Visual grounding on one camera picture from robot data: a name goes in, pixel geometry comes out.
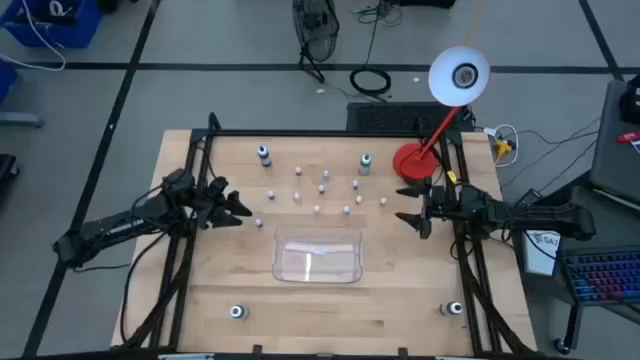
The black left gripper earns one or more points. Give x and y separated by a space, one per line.
212 200

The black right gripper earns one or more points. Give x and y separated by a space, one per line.
442 205

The small blue food coloring bottle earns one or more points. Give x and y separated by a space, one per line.
271 194
259 223

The small purple food coloring bottle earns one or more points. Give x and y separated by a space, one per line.
355 184

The large green food coloring bottle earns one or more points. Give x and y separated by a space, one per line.
365 165

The large blue food coloring bottle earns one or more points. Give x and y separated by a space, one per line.
263 154

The small green food coloring bottle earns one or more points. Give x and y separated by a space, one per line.
346 210

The small brown food coloring bottle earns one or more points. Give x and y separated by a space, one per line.
298 170

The small yellow food coloring bottle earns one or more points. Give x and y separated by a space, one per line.
316 208

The large purple food coloring bottle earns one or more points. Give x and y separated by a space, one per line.
239 311

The large dark food coloring bottle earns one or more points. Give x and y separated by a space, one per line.
454 308

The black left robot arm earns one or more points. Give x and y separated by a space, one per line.
115 227

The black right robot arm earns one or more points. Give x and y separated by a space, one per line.
540 217

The red desk lamp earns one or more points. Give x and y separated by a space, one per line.
415 162

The clear plastic container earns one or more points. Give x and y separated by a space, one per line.
300 265

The black perforated panel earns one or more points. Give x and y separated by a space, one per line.
390 117

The yellow plug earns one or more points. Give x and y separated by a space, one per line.
502 147

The black power adapter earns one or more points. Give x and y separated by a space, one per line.
530 196

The white printed box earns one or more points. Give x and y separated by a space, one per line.
540 255

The black floor fan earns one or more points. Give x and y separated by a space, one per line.
315 30

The black caster leg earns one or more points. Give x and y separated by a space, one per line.
561 345

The computer keyboard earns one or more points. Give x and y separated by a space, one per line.
605 277

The dark grey desk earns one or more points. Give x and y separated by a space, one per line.
612 150

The red desk item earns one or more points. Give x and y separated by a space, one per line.
629 137

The black floor object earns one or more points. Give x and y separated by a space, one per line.
6 167

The grey metal bar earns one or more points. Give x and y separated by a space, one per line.
20 119

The blue plastic bin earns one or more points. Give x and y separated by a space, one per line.
75 30
6 80

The black desk device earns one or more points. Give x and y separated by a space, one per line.
631 97

